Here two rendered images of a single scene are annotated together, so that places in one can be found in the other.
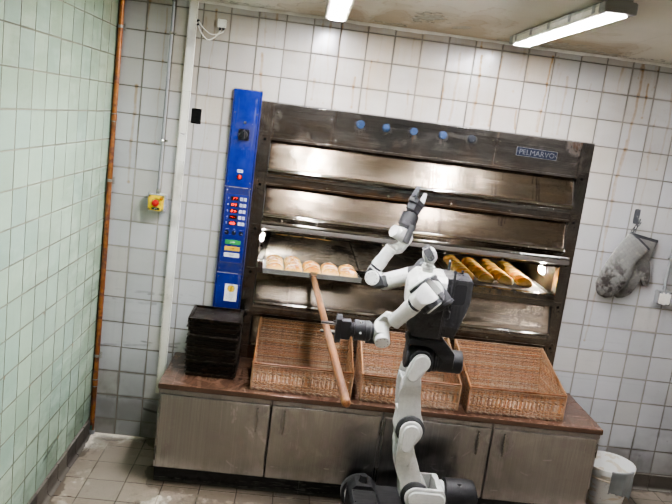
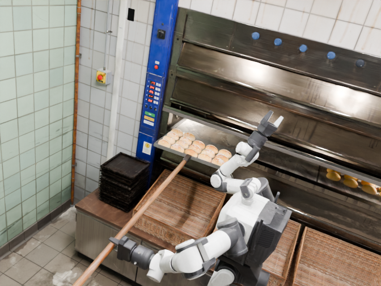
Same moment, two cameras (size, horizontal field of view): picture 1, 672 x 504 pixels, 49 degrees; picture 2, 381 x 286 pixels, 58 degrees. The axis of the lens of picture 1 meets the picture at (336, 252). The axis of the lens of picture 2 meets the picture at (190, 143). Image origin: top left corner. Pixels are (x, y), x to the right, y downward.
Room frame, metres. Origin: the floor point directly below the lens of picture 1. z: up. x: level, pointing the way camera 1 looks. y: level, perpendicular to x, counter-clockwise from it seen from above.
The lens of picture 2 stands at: (2.02, -0.66, 2.36)
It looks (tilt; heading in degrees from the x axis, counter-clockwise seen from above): 27 degrees down; 22
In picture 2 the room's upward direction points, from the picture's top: 12 degrees clockwise
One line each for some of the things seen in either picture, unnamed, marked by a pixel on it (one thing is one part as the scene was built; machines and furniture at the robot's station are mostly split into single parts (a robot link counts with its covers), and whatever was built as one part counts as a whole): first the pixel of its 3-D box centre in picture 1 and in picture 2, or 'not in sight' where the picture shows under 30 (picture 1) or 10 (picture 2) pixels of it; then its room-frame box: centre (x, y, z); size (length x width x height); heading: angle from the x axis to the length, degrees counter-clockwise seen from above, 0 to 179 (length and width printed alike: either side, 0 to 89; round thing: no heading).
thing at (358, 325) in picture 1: (349, 329); (131, 252); (3.01, -0.10, 1.19); 0.12 x 0.10 x 0.13; 94
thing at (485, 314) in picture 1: (403, 304); (269, 188); (4.30, -0.44, 1.02); 1.79 x 0.11 x 0.19; 94
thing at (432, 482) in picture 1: (421, 490); not in sight; (3.44, -0.58, 0.28); 0.21 x 0.20 x 0.13; 95
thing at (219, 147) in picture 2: (310, 268); (197, 147); (4.15, 0.13, 1.19); 0.55 x 0.36 x 0.03; 97
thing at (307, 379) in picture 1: (303, 355); (180, 209); (4.00, 0.11, 0.72); 0.56 x 0.49 x 0.28; 94
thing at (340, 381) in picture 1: (325, 324); (117, 239); (3.03, 0.00, 1.19); 1.71 x 0.03 x 0.03; 7
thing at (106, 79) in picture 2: (157, 202); (103, 76); (4.16, 1.05, 1.46); 0.10 x 0.07 x 0.10; 94
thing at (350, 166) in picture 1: (422, 175); (304, 89); (4.30, -0.44, 1.80); 1.79 x 0.11 x 0.19; 94
